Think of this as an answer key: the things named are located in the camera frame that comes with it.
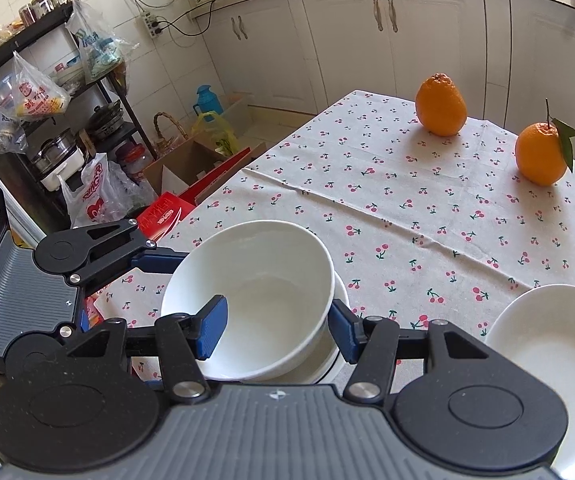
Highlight orange with green leaf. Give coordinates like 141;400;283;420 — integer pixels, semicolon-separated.
515;99;575;187

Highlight red carton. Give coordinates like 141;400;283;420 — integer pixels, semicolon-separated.
137;190;195;243

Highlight yellow-green plastic bag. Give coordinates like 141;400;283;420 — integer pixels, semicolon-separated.
190;111;238;156

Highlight steel pot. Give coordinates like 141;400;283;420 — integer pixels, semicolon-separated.
87;102;128;141

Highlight jars on rack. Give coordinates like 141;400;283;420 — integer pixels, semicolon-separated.
17;0;75;26

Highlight red-lid jar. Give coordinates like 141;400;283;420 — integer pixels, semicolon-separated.
116;142;147;183

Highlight blue thermos jug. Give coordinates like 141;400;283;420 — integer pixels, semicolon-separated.
194;85;224;121

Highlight white kitchen cabinets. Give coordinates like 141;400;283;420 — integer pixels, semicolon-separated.
192;0;575;171

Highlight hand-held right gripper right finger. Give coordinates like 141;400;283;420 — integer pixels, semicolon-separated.
327;299;493;403

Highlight orange without leaf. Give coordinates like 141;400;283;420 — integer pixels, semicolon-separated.
415;73;468;137

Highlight blue-print clear plastic bag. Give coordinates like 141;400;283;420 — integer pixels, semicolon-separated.
64;0;140;81

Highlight white power strip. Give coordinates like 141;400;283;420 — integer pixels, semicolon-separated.
142;10;164;38

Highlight wicker basket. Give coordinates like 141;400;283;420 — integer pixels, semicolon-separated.
153;112;190;153

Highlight oval white fruit-print plate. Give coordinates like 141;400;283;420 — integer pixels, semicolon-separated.
485;284;575;471

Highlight white floral bowl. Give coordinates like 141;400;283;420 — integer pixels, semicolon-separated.
257;270;351;386
160;220;337;381

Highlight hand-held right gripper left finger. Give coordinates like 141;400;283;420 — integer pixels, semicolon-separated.
60;295;230;403

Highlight black metal shelf rack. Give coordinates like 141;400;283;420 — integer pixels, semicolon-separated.
0;0;159;221

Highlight white electric pot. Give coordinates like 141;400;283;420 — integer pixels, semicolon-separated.
30;130;88;191

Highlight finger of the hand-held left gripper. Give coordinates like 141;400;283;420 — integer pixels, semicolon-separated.
67;219;189;287

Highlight white red-print plastic bag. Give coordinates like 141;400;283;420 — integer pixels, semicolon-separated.
60;152;158;228

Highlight black power cable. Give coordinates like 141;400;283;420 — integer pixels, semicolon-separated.
154;0;218;37

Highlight red-print snack bag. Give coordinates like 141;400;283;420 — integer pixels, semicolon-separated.
11;52;70;121

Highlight cherry-print tablecloth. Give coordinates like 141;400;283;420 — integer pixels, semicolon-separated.
84;90;575;386

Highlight brown cardboard box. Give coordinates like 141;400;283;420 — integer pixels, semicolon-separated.
142;137;268;206

